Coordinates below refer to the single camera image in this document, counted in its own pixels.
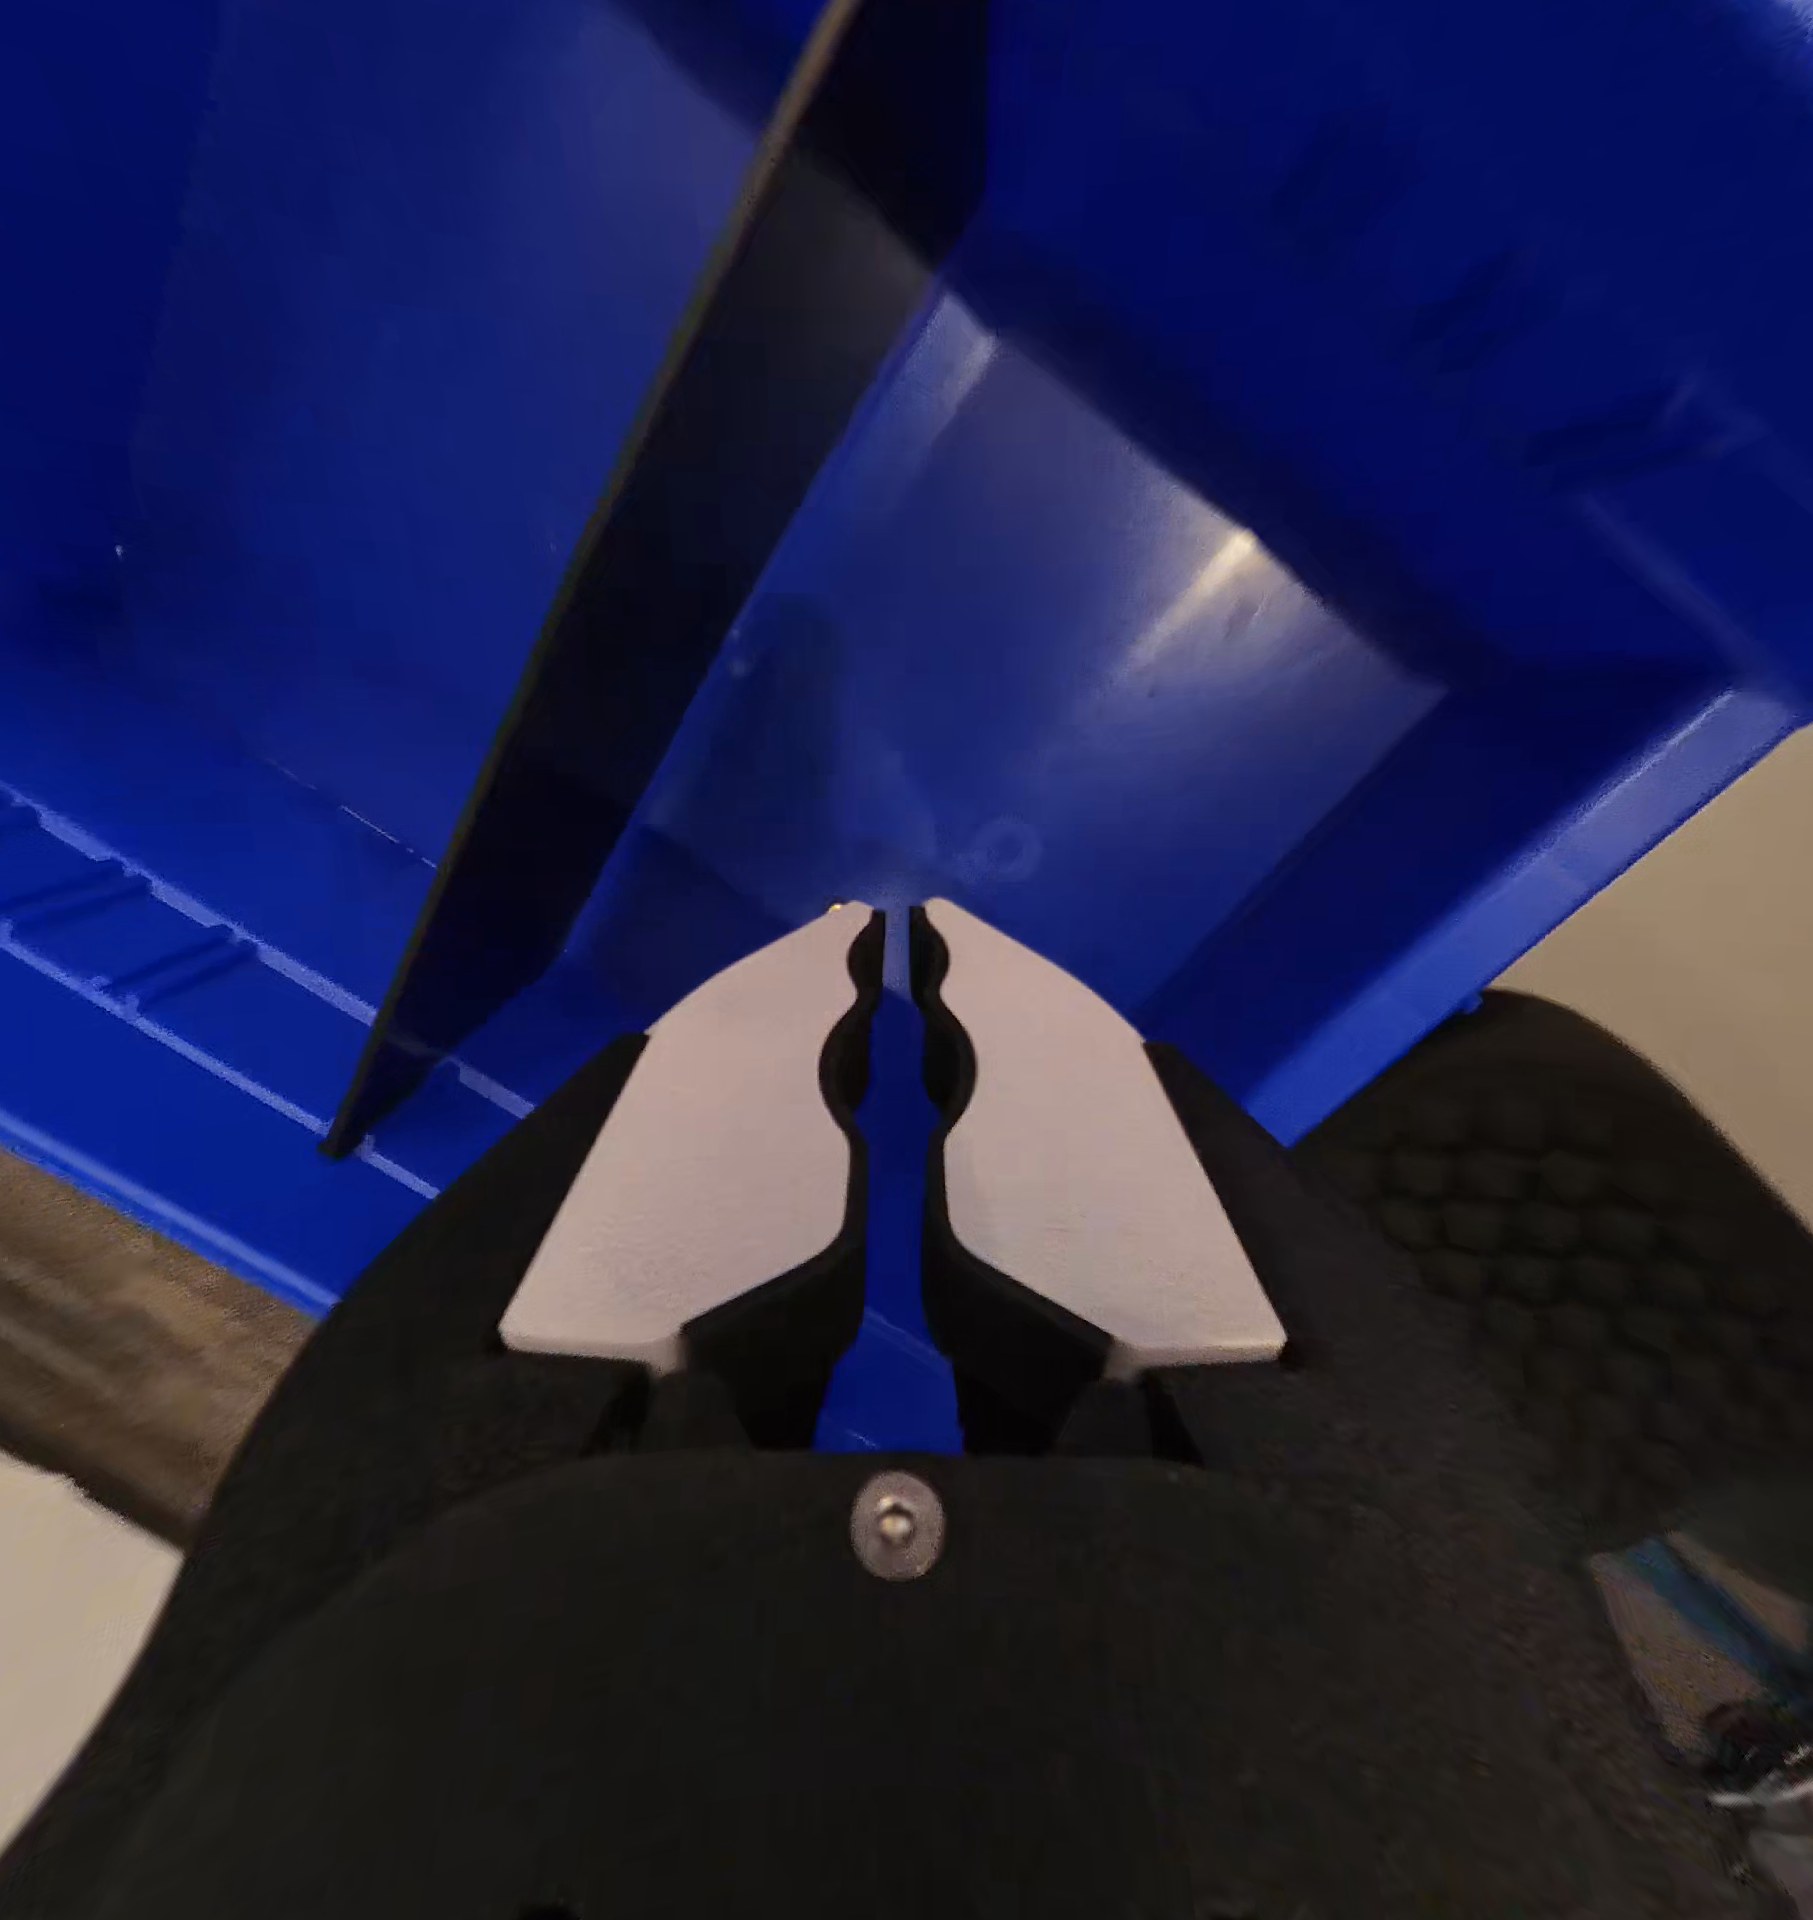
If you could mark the blue divided plastic bin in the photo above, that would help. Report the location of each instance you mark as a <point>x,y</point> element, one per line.
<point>1296,300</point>

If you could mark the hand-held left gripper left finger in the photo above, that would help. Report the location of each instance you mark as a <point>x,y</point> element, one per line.
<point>696,1185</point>

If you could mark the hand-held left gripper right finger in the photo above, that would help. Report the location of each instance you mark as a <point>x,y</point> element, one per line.
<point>1102,1185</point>

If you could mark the black bin divider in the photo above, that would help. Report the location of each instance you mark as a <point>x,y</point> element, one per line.
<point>653,600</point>

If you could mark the black round textured pad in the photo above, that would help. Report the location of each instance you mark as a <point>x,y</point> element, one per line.
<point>1567,1246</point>

